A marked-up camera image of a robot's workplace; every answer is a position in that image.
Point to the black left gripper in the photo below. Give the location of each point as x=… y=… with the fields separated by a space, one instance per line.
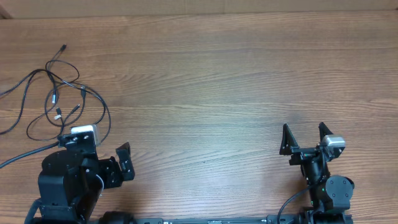
x=115 y=177

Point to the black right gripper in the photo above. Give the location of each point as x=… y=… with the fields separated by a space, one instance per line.
x=289 y=146

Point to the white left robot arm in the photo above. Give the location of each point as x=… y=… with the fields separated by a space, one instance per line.
x=71 y=183

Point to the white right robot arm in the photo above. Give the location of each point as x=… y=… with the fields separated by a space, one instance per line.
x=330 y=195

